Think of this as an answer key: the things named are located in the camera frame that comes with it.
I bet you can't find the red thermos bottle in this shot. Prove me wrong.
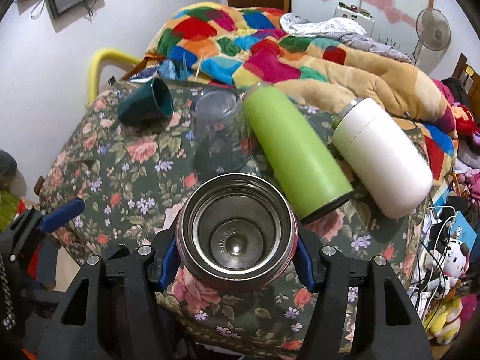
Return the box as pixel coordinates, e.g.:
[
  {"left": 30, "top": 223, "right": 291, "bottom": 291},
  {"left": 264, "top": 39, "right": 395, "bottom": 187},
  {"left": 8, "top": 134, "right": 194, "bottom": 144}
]
[{"left": 176, "top": 173, "right": 298, "bottom": 293}]

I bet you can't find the green thermos bottle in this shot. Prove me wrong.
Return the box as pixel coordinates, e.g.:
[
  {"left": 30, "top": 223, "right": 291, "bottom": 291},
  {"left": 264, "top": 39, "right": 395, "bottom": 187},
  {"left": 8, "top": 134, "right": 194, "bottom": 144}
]
[{"left": 242, "top": 83, "right": 353, "bottom": 224}]

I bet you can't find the standing electric fan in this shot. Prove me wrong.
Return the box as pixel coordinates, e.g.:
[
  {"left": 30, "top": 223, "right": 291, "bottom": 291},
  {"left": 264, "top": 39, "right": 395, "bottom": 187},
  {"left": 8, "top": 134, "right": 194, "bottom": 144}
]
[{"left": 412, "top": 7, "right": 451, "bottom": 64}]

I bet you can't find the dark teal mug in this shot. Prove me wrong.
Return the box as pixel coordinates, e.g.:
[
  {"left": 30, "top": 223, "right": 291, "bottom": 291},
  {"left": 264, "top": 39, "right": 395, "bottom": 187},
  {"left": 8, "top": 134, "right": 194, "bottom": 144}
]
[{"left": 117, "top": 78, "right": 173, "bottom": 127}]

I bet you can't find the wooden bed headboard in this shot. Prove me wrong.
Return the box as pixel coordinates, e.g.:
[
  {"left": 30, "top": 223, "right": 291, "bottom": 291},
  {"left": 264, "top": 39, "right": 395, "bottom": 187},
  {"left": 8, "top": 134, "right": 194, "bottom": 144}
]
[{"left": 452, "top": 53, "right": 479, "bottom": 107}]

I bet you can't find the yellow foam tube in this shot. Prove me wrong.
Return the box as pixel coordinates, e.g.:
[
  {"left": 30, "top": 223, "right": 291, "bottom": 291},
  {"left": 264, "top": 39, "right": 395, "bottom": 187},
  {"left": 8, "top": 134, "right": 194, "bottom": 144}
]
[{"left": 87, "top": 48, "right": 142, "bottom": 107}]

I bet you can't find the yellow plush toy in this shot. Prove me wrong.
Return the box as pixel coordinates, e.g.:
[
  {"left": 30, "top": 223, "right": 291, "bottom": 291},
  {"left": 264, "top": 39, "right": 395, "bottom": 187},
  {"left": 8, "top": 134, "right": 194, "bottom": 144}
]
[{"left": 423, "top": 297, "right": 463, "bottom": 345}]

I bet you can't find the white small cabinet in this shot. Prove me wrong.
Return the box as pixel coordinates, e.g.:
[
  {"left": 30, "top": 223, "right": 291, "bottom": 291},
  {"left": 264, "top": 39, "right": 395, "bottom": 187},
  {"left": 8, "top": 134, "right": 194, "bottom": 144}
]
[{"left": 334, "top": 2, "right": 375, "bottom": 36}]

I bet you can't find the dalmatian plush toy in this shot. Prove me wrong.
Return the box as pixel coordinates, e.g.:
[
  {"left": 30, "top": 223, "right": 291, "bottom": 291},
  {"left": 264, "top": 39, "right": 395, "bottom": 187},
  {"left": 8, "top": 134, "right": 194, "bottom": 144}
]
[{"left": 442, "top": 238, "right": 469, "bottom": 290}]

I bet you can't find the white thermos bottle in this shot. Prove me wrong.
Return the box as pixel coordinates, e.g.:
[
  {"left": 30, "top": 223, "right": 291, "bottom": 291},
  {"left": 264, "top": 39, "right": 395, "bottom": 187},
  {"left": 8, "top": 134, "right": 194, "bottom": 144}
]
[{"left": 331, "top": 97, "right": 433, "bottom": 219}]

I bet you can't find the colourful patchwork blanket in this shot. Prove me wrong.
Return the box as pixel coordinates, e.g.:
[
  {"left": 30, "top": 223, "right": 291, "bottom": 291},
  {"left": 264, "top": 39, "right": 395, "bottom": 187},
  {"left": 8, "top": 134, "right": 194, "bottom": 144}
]
[{"left": 145, "top": 2, "right": 457, "bottom": 185}]

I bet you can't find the grey white crumpled cloth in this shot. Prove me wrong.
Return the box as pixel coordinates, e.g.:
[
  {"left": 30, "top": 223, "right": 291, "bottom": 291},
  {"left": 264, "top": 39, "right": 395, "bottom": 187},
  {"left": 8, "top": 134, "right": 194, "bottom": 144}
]
[{"left": 279, "top": 12, "right": 413, "bottom": 64}]

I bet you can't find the clear glass cup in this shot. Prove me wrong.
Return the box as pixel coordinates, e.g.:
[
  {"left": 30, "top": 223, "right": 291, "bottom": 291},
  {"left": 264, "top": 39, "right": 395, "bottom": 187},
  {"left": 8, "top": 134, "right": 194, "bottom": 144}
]
[{"left": 190, "top": 88, "right": 253, "bottom": 180}]

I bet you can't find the floral bed sheet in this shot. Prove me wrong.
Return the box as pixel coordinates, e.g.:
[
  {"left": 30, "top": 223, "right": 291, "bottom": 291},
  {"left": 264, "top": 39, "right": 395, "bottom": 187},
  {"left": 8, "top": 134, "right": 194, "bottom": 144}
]
[{"left": 40, "top": 81, "right": 425, "bottom": 359}]

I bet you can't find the red plush toy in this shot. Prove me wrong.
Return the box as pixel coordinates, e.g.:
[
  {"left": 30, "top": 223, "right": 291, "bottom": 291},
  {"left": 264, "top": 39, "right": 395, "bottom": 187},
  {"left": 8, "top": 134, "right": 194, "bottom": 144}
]
[{"left": 451, "top": 102, "right": 479, "bottom": 138}]

